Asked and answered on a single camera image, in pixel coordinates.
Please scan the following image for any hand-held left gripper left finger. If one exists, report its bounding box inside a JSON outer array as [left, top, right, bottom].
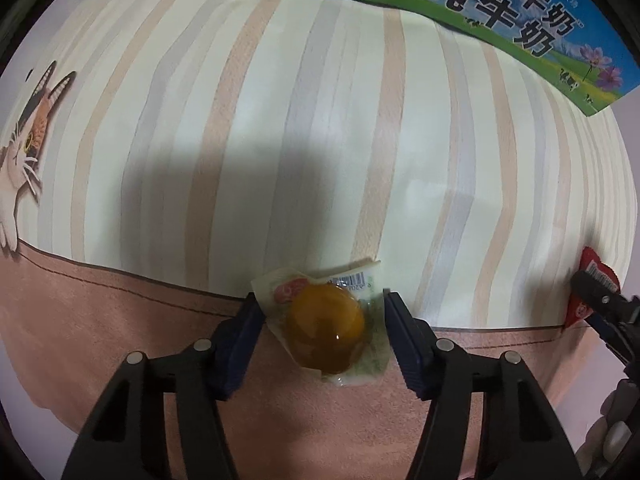
[[61, 292, 266, 480]]

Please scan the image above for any striped cat print blanket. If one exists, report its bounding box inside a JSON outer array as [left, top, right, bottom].
[[0, 0, 633, 480]]

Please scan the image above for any cardboard box with green print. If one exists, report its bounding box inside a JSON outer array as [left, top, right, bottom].
[[260, 0, 636, 118]]

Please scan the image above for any white beaded cushion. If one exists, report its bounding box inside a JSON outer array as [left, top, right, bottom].
[[575, 377, 636, 480]]

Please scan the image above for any red snack packet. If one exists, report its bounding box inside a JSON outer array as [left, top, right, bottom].
[[565, 246, 621, 331]]

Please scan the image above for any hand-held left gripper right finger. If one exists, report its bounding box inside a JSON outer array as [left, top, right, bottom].
[[382, 288, 583, 480]]

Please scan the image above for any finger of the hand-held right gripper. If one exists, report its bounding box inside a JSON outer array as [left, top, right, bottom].
[[571, 270, 640, 367]]

